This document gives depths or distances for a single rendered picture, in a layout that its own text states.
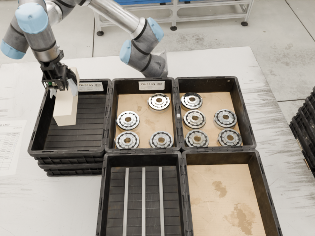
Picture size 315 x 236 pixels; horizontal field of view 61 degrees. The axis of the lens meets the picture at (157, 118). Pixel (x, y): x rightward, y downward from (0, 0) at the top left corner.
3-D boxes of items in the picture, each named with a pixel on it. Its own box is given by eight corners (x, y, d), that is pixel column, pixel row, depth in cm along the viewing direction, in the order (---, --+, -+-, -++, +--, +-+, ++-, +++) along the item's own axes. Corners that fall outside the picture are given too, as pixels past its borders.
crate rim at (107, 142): (112, 81, 128) (111, 77, 126) (174, 80, 128) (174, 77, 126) (105, 155, 104) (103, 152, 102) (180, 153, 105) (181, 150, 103)
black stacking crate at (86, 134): (56, 96, 135) (48, 80, 126) (114, 94, 136) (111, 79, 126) (37, 167, 112) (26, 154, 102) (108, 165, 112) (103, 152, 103)
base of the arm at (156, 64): (146, 71, 158) (132, 64, 153) (161, 52, 152) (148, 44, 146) (151, 86, 148) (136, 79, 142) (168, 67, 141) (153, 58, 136)
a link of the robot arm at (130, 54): (135, 62, 151) (115, 51, 144) (149, 45, 145) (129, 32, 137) (137, 75, 143) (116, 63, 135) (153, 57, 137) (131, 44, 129)
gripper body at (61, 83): (46, 93, 88) (32, 67, 79) (49, 75, 93) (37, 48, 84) (69, 92, 89) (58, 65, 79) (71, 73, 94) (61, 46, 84)
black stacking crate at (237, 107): (173, 93, 136) (175, 77, 127) (231, 92, 137) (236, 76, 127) (179, 163, 113) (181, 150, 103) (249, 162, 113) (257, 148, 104)
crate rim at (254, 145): (174, 80, 128) (174, 77, 126) (236, 79, 129) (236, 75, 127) (181, 153, 105) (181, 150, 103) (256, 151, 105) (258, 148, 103)
